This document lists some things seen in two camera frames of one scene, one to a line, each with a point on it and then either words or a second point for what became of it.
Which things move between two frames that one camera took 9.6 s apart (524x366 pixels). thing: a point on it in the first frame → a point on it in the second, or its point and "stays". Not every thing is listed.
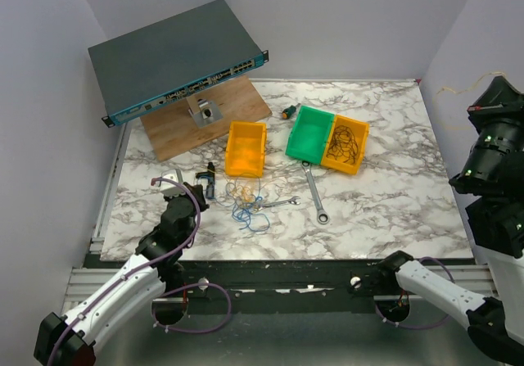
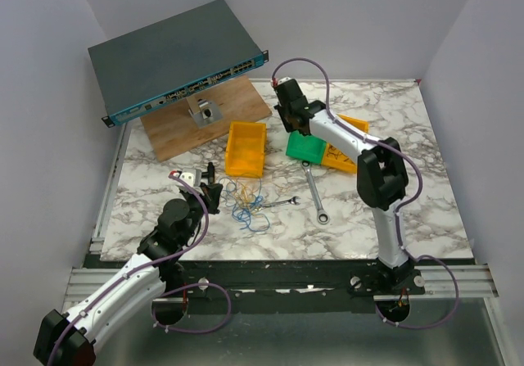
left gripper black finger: x=198 y=193 → x=211 y=193
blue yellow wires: x=246 y=197 stays
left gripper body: x=169 y=199 stays
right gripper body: x=496 y=129 → x=285 y=115
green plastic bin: x=310 y=134 stays
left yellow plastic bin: x=246 y=148 stays
